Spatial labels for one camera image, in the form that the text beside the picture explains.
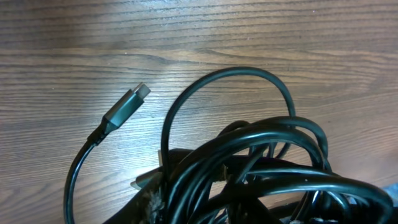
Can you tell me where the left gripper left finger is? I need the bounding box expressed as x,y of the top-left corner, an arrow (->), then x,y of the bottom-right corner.
102,148 -> 193,224

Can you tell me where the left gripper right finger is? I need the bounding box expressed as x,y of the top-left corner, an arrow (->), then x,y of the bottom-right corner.
267,200 -> 373,224

